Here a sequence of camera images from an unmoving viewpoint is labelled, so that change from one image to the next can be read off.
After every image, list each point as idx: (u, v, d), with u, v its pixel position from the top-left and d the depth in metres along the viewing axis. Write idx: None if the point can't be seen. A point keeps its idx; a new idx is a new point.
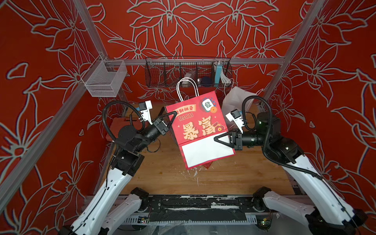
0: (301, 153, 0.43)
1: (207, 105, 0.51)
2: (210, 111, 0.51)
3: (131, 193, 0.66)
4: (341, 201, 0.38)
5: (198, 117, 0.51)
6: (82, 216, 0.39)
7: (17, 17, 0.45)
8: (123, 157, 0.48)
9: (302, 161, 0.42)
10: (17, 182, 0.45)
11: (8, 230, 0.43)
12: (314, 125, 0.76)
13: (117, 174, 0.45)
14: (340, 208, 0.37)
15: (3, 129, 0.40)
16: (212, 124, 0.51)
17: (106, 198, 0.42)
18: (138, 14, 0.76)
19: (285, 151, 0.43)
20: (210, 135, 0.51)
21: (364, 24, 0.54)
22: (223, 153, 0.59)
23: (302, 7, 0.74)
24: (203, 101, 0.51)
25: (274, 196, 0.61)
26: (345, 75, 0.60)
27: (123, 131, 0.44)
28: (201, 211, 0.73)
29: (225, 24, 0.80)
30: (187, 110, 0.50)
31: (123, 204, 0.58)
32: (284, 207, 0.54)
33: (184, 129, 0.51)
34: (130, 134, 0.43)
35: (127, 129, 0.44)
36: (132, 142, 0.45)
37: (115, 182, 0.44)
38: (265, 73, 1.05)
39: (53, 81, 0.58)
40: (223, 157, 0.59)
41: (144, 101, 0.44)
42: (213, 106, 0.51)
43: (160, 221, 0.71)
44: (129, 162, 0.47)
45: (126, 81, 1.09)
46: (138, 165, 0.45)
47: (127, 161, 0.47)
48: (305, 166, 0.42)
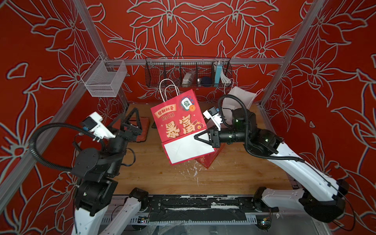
0: (281, 141, 0.44)
1: (186, 104, 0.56)
2: (189, 109, 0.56)
3: (129, 196, 0.65)
4: (327, 179, 0.39)
5: (178, 117, 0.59)
6: None
7: (17, 17, 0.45)
8: (85, 193, 0.37)
9: (282, 148, 0.43)
10: (17, 182, 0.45)
11: (8, 230, 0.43)
12: (314, 125, 0.76)
13: (83, 216, 0.36)
14: (327, 184, 0.39)
15: (3, 129, 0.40)
16: (192, 122, 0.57)
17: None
18: (138, 14, 0.76)
19: (266, 143, 0.43)
20: (190, 133, 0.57)
21: (364, 24, 0.54)
22: (203, 150, 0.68)
23: (302, 7, 0.74)
24: (182, 101, 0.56)
25: (270, 192, 0.61)
26: (345, 75, 0.60)
27: (80, 159, 0.33)
28: (201, 211, 0.73)
29: (225, 24, 0.80)
30: (169, 110, 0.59)
31: (121, 213, 0.57)
32: (279, 198, 0.55)
33: (167, 128, 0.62)
34: (91, 161, 0.32)
35: (87, 154, 0.33)
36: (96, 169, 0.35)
37: (85, 225, 0.36)
38: (265, 73, 1.05)
39: (53, 81, 0.58)
40: (205, 153, 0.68)
41: (89, 116, 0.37)
42: (191, 105, 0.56)
43: (160, 221, 0.71)
44: (96, 192, 0.37)
45: (126, 81, 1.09)
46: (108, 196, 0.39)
47: (94, 192, 0.37)
48: (287, 153, 0.42)
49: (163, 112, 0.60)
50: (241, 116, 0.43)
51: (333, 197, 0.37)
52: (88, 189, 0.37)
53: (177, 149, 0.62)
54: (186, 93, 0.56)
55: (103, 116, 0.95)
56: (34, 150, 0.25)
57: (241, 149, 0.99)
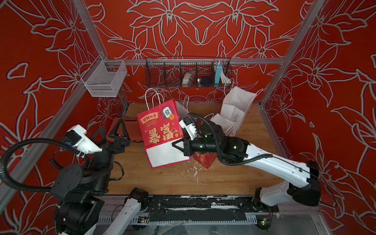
0: (247, 143, 0.47)
1: (166, 112, 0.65)
2: (169, 118, 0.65)
3: (129, 197, 0.65)
4: (297, 166, 0.42)
5: (160, 124, 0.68)
6: None
7: (18, 17, 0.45)
8: (65, 218, 0.33)
9: (251, 150, 0.45)
10: (17, 182, 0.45)
11: (8, 230, 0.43)
12: (314, 125, 0.76)
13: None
14: (298, 171, 0.41)
15: (3, 129, 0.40)
16: (171, 129, 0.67)
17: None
18: (138, 14, 0.76)
19: (235, 150, 0.45)
20: (169, 140, 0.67)
21: (364, 24, 0.54)
22: (179, 157, 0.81)
23: (302, 7, 0.74)
24: (163, 109, 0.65)
25: (265, 192, 0.62)
26: (345, 75, 0.60)
27: (62, 176, 0.29)
28: (201, 211, 0.73)
29: (225, 24, 0.80)
30: (152, 117, 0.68)
31: (121, 215, 0.57)
32: (273, 196, 0.56)
33: (150, 133, 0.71)
34: (73, 180, 0.29)
35: (70, 171, 0.30)
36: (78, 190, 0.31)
37: None
38: (265, 73, 1.05)
39: (53, 81, 0.59)
40: (180, 160, 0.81)
41: (72, 129, 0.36)
42: (171, 113, 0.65)
43: (160, 221, 0.71)
44: (78, 214, 0.33)
45: (126, 81, 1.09)
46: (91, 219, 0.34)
47: (76, 214, 0.33)
48: (256, 152, 0.45)
49: (146, 119, 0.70)
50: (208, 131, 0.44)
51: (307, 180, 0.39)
52: (69, 213, 0.33)
53: (157, 156, 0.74)
54: (167, 102, 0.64)
55: (103, 116, 0.95)
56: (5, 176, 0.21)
57: None
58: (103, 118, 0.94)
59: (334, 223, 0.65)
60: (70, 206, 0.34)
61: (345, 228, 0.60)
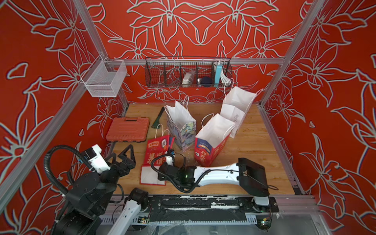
0: (195, 168, 0.57)
1: (163, 143, 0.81)
2: (164, 147, 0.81)
3: (129, 199, 0.65)
4: (230, 169, 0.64)
5: (158, 150, 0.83)
6: None
7: (17, 17, 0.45)
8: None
9: (197, 172, 0.55)
10: (17, 182, 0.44)
11: (9, 230, 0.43)
12: (314, 125, 0.76)
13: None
14: (230, 172, 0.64)
15: (3, 129, 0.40)
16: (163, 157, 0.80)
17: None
18: (138, 14, 0.76)
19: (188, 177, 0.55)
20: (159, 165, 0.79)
21: (364, 24, 0.54)
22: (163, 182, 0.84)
23: (302, 7, 0.74)
24: (162, 139, 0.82)
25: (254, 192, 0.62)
26: (345, 75, 0.60)
27: (79, 182, 0.34)
28: (201, 211, 0.73)
29: (225, 24, 0.80)
30: (154, 144, 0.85)
31: (120, 219, 0.58)
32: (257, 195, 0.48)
33: (149, 157, 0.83)
34: (89, 185, 0.33)
35: (87, 179, 0.34)
36: (90, 196, 0.35)
37: None
38: (265, 73, 1.05)
39: (53, 81, 0.59)
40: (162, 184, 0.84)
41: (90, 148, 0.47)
42: (167, 144, 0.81)
43: (160, 221, 0.71)
44: (75, 231, 0.33)
45: (126, 81, 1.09)
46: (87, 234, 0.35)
47: (73, 230, 0.33)
48: (199, 172, 0.54)
49: (152, 145, 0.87)
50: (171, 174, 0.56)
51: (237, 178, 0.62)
52: (65, 230, 0.33)
53: (147, 175, 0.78)
54: (166, 135, 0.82)
55: (103, 116, 0.95)
56: (46, 164, 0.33)
57: (241, 149, 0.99)
58: (103, 118, 0.94)
59: (334, 223, 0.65)
60: (66, 223, 0.34)
61: (345, 228, 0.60)
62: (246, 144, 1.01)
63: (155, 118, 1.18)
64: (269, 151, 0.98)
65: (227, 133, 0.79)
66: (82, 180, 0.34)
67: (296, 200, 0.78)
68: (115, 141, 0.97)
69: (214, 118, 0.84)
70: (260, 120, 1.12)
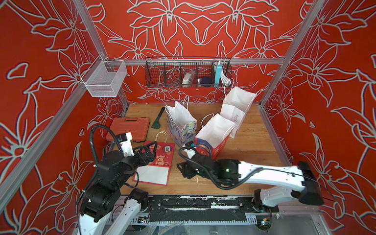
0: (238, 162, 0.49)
1: (166, 149, 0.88)
2: (167, 152, 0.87)
3: (129, 197, 0.65)
4: (290, 171, 0.43)
5: (158, 153, 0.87)
6: None
7: (17, 17, 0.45)
8: (90, 200, 0.39)
9: (243, 169, 0.47)
10: (17, 182, 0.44)
11: (8, 230, 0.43)
12: (314, 125, 0.76)
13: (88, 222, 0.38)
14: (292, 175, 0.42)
15: (3, 129, 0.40)
16: (163, 159, 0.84)
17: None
18: (138, 14, 0.76)
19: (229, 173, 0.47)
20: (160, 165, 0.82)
21: (364, 24, 0.54)
22: (159, 180, 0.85)
23: (302, 7, 0.74)
24: (166, 146, 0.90)
25: (265, 194, 0.62)
26: (345, 75, 0.60)
27: (107, 156, 0.41)
28: (201, 211, 0.73)
29: (225, 24, 0.80)
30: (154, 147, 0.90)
31: (121, 217, 0.57)
32: (276, 197, 0.55)
33: None
34: (117, 158, 0.41)
35: (113, 155, 0.42)
36: (116, 169, 0.42)
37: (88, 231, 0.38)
38: (265, 73, 1.05)
39: (53, 81, 0.59)
40: (159, 183, 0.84)
41: (125, 134, 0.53)
42: (169, 150, 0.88)
43: (160, 221, 0.71)
44: (100, 199, 0.39)
45: (126, 81, 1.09)
46: (111, 202, 0.41)
47: (98, 199, 0.39)
48: (248, 170, 0.46)
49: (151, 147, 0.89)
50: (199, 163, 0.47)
51: (303, 184, 0.40)
52: (92, 197, 0.39)
53: (144, 173, 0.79)
54: (171, 143, 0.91)
55: (103, 116, 0.95)
56: (90, 137, 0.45)
57: (240, 149, 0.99)
58: (103, 118, 0.94)
59: (334, 223, 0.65)
60: (92, 193, 0.40)
61: (345, 228, 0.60)
62: (245, 144, 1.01)
63: (155, 118, 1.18)
64: (269, 151, 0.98)
65: (227, 133, 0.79)
66: (109, 154, 0.42)
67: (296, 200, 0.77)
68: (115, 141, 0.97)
69: (214, 118, 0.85)
70: (260, 120, 1.12)
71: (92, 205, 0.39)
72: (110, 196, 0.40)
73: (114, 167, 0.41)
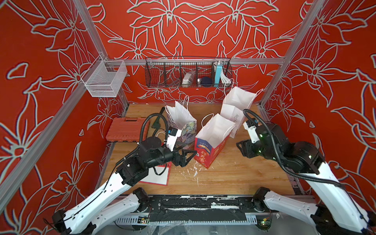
0: (323, 161, 0.38)
1: None
2: None
3: (133, 193, 0.66)
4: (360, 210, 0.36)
5: None
6: (75, 209, 0.41)
7: (17, 16, 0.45)
8: (128, 165, 0.48)
9: (324, 170, 0.37)
10: (17, 182, 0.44)
11: (8, 230, 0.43)
12: (314, 125, 0.76)
13: (117, 181, 0.45)
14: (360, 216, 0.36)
15: (3, 129, 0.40)
16: None
17: (102, 198, 0.43)
18: (138, 14, 0.76)
19: (308, 159, 0.37)
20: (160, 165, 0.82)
21: (364, 24, 0.54)
22: (159, 180, 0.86)
23: (302, 7, 0.74)
24: None
25: (275, 197, 0.61)
26: (345, 76, 0.60)
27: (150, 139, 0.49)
28: (201, 211, 0.73)
29: (225, 24, 0.80)
30: None
31: (118, 205, 0.57)
32: (285, 206, 0.55)
33: None
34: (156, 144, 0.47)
35: (154, 139, 0.49)
36: (152, 153, 0.49)
37: (112, 189, 0.44)
38: (265, 73, 1.05)
39: (53, 81, 0.58)
40: (159, 183, 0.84)
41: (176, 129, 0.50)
42: None
43: (160, 221, 0.71)
44: (132, 172, 0.47)
45: (126, 81, 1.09)
46: (140, 178, 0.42)
47: (131, 171, 0.47)
48: (328, 176, 0.37)
49: None
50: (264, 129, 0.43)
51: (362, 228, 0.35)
52: (128, 166, 0.48)
53: None
54: None
55: (103, 116, 0.95)
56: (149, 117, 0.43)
57: None
58: (103, 118, 0.94)
59: None
60: (130, 162, 0.49)
61: None
62: None
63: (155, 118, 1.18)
64: None
65: (227, 133, 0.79)
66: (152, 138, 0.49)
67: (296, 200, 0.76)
68: (115, 141, 0.97)
69: (215, 118, 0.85)
70: None
71: (125, 173, 0.47)
72: (140, 173, 0.48)
73: (151, 150, 0.47)
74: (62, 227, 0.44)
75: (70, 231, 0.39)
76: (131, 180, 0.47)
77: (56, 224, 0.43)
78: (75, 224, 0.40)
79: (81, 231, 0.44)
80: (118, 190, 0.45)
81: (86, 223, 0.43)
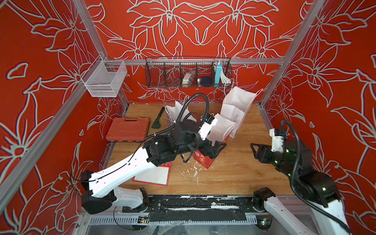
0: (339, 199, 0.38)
1: None
2: None
3: (140, 189, 0.67)
4: None
5: None
6: (99, 174, 0.41)
7: (17, 16, 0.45)
8: (156, 143, 0.43)
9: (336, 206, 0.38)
10: (17, 182, 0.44)
11: (9, 230, 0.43)
12: (314, 125, 0.76)
13: (142, 157, 0.41)
14: None
15: (3, 129, 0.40)
16: None
17: (125, 170, 0.40)
18: (138, 14, 0.76)
19: (320, 192, 0.38)
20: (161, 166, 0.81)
21: (364, 24, 0.54)
22: (160, 180, 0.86)
23: (302, 7, 0.74)
24: None
25: (277, 205, 0.60)
26: (345, 76, 0.60)
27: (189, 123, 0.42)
28: (201, 211, 0.73)
29: (225, 24, 0.80)
30: None
31: (131, 193, 0.59)
32: (285, 221, 0.54)
33: None
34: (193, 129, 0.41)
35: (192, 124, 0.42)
36: (187, 137, 0.42)
37: (136, 163, 0.41)
38: (265, 73, 1.05)
39: (53, 81, 0.58)
40: (159, 183, 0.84)
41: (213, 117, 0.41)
42: None
43: (160, 221, 0.71)
44: (158, 151, 0.41)
45: (126, 81, 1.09)
46: (166, 159, 0.43)
47: (157, 150, 0.41)
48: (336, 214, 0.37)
49: None
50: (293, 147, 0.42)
51: None
52: (156, 144, 0.43)
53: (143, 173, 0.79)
54: None
55: (103, 116, 0.95)
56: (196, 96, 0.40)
57: (240, 149, 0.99)
58: (103, 118, 0.94)
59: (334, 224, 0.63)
60: (159, 140, 0.44)
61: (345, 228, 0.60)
62: (246, 144, 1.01)
63: (155, 118, 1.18)
64: None
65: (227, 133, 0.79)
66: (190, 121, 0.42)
67: (296, 200, 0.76)
68: (115, 141, 0.97)
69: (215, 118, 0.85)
70: (260, 120, 1.12)
71: (152, 150, 0.42)
72: (167, 153, 0.42)
73: (187, 133, 0.41)
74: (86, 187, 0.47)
75: (91, 194, 0.38)
76: (156, 160, 0.42)
77: (82, 182, 0.44)
78: (97, 189, 0.39)
79: (103, 197, 0.44)
80: (142, 167, 0.42)
81: (108, 190, 0.42)
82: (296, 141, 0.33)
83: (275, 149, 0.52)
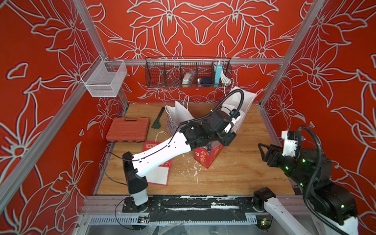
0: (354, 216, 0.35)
1: None
2: None
3: None
4: None
5: None
6: (142, 154, 0.44)
7: (17, 17, 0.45)
8: (192, 128, 0.46)
9: (351, 223, 0.35)
10: (17, 182, 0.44)
11: (9, 230, 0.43)
12: (314, 125, 0.76)
13: (181, 141, 0.44)
14: None
15: (3, 129, 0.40)
16: None
17: (164, 152, 0.43)
18: (138, 14, 0.76)
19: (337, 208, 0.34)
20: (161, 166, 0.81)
21: (364, 24, 0.54)
22: (160, 180, 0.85)
23: (302, 7, 0.74)
24: None
25: (278, 206, 0.60)
26: (345, 76, 0.60)
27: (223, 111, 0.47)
28: (201, 211, 0.73)
29: (225, 24, 0.80)
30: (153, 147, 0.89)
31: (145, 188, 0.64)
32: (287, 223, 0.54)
33: None
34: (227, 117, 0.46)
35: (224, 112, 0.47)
36: (223, 124, 0.47)
37: (176, 145, 0.44)
38: (265, 73, 1.05)
39: (53, 81, 0.58)
40: (159, 183, 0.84)
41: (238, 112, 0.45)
42: None
43: (160, 221, 0.71)
44: (195, 135, 0.45)
45: (126, 81, 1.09)
46: (201, 143, 0.47)
47: (194, 133, 0.45)
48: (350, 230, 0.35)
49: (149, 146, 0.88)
50: (312, 158, 0.38)
51: None
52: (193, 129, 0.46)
53: None
54: None
55: (103, 116, 0.95)
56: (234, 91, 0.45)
57: (240, 149, 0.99)
58: (103, 118, 0.94)
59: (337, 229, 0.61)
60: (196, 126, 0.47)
61: None
62: (246, 144, 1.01)
63: (155, 118, 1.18)
64: None
65: None
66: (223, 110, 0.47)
67: (296, 200, 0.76)
68: (115, 141, 0.97)
69: None
70: (260, 120, 1.12)
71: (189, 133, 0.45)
72: (202, 137, 0.45)
73: (223, 122, 0.47)
74: (129, 167, 0.48)
75: (136, 172, 0.42)
76: (193, 144, 0.46)
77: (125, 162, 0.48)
78: (142, 168, 0.42)
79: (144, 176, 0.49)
80: (181, 150, 0.46)
81: (150, 170, 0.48)
82: (317, 150, 0.39)
83: (286, 153, 0.48)
